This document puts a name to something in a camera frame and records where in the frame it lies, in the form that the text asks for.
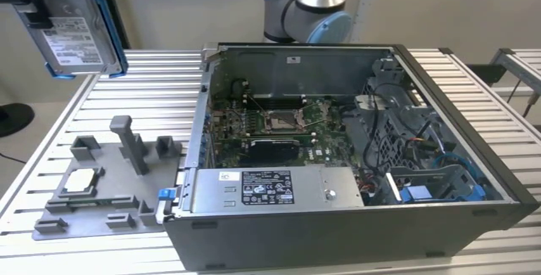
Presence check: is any black graphics card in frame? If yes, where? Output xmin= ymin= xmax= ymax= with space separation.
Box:
xmin=246 ymin=138 xmax=301 ymax=165

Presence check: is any thin metal locking lever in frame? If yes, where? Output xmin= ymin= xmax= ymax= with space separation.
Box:
xmin=248 ymin=94 xmax=269 ymax=115

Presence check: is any grey parts rack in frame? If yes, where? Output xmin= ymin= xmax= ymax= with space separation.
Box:
xmin=30 ymin=115 xmax=188 ymax=241

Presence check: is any blue wire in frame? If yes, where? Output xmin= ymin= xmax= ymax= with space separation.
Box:
xmin=433 ymin=150 xmax=482 ymax=190

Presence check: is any green RAM stick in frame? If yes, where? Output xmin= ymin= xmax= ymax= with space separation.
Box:
xmin=66 ymin=197 xmax=136 ymax=207

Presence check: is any green motherboard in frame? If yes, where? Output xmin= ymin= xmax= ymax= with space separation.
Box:
xmin=206 ymin=97 xmax=360 ymax=170

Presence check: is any metal socket cover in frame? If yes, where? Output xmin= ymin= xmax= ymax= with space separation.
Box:
xmin=301 ymin=101 xmax=336 ymax=121

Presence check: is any black round stand base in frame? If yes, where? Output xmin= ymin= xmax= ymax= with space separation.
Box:
xmin=0 ymin=103 xmax=36 ymax=138

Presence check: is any aluminium slat side table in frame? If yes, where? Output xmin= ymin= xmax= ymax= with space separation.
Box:
xmin=489 ymin=48 xmax=541 ymax=98

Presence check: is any silver power supply unit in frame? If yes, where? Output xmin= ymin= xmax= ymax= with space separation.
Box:
xmin=189 ymin=166 xmax=365 ymax=215

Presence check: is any CPU socket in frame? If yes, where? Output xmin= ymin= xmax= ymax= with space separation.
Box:
xmin=262 ymin=109 xmax=306 ymax=131

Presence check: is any silver CPU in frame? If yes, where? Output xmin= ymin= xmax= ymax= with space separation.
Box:
xmin=61 ymin=169 xmax=101 ymax=193

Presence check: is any black open PC case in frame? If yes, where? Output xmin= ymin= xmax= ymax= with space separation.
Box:
xmin=162 ymin=42 xmax=541 ymax=272

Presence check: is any hard disk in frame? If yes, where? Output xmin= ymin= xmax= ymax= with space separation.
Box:
xmin=14 ymin=0 xmax=129 ymax=80

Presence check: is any metal disk bay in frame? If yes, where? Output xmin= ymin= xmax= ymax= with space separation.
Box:
xmin=386 ymin=164 xmax=485 ymax=205

